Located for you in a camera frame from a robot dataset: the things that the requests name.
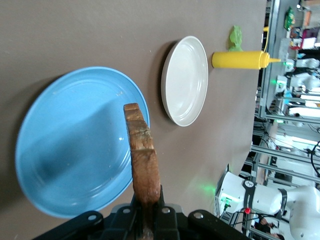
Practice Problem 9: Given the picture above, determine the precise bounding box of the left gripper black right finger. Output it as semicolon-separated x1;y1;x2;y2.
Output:
153;184;248;240

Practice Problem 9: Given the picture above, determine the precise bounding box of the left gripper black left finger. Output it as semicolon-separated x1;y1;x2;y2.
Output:
32;194;145;240

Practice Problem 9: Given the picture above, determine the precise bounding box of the brown bread slice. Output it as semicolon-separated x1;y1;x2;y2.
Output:
123;102;161;240

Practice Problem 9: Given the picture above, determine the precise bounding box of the green lettuce leaf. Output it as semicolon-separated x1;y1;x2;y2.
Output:
226;24;244;52

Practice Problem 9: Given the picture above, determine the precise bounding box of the blue plate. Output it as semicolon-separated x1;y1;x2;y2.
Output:
14;66;151;219

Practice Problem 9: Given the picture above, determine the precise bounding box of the beige plate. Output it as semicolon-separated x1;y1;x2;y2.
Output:
160;35;209;128

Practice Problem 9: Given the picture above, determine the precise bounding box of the yellow mustard squeeze bottle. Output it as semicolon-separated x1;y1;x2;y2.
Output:
211;26;282;70

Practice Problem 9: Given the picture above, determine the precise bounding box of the green snack bag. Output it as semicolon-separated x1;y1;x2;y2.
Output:
283;6;296;31

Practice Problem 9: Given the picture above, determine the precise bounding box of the aluminium frame post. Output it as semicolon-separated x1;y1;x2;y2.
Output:
254;0;280;118

